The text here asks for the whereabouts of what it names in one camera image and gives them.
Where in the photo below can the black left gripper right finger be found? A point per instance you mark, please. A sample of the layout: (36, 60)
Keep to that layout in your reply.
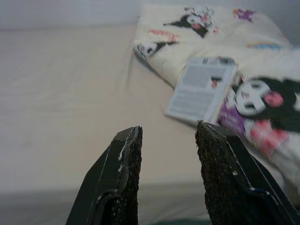
(229, 182)

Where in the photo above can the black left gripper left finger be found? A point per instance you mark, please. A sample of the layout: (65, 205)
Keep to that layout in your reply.
(117, 182)

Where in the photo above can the white paperback book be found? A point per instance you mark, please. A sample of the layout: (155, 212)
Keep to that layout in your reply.
(194, 93)

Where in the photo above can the cream cartoon print quilt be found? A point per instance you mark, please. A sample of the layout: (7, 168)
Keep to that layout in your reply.
(234, 32)

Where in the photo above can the cream sheeted bed mattress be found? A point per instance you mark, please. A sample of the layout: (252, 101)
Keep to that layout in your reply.
(58, 82)

